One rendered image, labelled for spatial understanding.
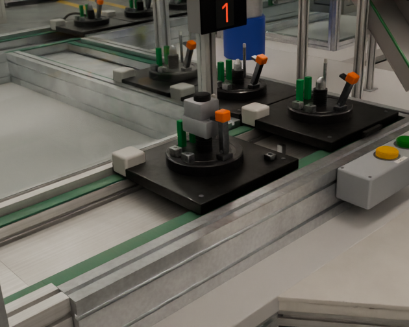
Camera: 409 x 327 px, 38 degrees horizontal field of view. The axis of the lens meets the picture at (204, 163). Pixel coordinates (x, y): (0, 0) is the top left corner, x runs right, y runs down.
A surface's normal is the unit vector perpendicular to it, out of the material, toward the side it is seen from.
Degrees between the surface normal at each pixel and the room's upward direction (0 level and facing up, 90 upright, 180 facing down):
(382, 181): 90
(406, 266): 0
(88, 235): 0
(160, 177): 0
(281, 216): 90
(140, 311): 90
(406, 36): 45
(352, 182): 90
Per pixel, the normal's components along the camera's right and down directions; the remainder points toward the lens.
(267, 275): -0.04, -0.91
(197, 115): -0.73, 0.30
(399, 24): 0.36, -0.42
